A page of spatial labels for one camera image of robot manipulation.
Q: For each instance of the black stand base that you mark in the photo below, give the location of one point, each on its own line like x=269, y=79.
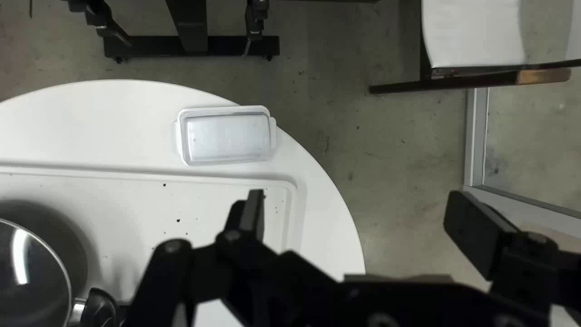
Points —
x=190, y=45

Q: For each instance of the white plastic cutting board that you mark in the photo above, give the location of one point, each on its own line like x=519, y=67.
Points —
x=136, y=209

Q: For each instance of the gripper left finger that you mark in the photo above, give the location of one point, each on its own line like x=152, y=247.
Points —
x=247, y=268

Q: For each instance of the white table with black frame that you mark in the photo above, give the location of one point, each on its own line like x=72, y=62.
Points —
x=472, y=32

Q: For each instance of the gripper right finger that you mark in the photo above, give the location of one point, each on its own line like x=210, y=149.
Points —
x=481, y=236

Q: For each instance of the grey metal frame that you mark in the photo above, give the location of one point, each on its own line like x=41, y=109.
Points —
x=474, y=136

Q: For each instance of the clear plastic container lid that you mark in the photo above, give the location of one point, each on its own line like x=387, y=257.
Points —
x=227, y=136

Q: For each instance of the glass pot lid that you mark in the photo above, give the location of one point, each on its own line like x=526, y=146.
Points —
x=32, y=281

